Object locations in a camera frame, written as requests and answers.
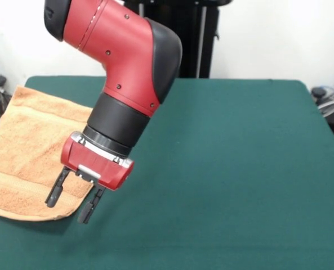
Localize orange terry towel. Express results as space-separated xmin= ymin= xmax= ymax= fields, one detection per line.
xmin=0 ymin=85 xmax=95 ymax=222

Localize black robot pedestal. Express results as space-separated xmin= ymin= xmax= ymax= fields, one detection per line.
xmin=121 ymin=0 xmax=232 ymax=79

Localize dark green table cloth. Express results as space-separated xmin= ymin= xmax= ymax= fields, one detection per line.
xmin=0 ymin=75 xmax=334 ymax=270

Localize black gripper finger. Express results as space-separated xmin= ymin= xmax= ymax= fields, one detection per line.
xmin=44 ymin=165 xmax=72 ymax=209
xmin=77 ymin=187 xmax=106 ymax=225

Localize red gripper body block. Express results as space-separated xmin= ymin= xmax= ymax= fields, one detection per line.
xmin=60 ymin=137 xmax=135 ymax=192

